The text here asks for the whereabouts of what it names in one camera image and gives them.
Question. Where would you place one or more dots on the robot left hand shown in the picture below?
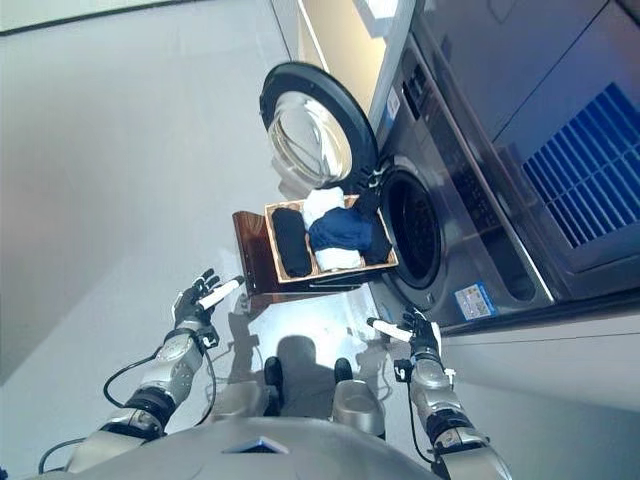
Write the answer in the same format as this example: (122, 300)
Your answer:
(192, 310)

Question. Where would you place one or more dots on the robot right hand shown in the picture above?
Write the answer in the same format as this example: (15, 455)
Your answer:
(425, 337)

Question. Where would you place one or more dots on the navy blue garment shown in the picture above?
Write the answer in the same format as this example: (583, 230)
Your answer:
(340, 232)

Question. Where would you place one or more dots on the white garment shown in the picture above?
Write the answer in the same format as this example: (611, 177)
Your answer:
(325, 205)

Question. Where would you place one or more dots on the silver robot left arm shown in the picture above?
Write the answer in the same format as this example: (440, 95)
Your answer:
(170, 365)

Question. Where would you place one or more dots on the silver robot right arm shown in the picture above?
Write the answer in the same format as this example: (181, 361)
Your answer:
(435, 390)

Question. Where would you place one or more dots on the blue white info sticker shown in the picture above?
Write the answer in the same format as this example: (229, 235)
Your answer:
(474, 301)

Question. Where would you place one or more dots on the robot right leg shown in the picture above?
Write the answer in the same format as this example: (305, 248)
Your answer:
(357, 405)

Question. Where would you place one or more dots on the wicker laundry basket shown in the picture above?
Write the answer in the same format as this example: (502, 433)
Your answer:
(350, 270)

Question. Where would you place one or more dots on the crumpled black garment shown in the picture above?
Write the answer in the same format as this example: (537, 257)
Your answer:
(377, 245)

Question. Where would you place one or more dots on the rolled black garment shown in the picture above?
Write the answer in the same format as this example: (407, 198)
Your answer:
(292, 245)

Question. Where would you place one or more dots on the grey robot torso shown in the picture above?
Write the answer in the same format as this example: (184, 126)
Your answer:
(300, 455)

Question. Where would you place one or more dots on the round glass washer door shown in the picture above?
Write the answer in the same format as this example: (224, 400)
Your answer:
(310, 135)

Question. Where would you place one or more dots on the blue energy label sticker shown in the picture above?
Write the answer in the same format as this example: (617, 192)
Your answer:
(392, 105)

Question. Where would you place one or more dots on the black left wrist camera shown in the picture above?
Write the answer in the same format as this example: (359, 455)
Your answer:
(207, 340)

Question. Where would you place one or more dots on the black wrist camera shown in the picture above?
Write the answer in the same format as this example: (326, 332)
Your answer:
(207, 340)
(401, 371)

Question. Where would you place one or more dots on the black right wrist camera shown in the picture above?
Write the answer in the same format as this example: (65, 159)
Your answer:
(401, 371)

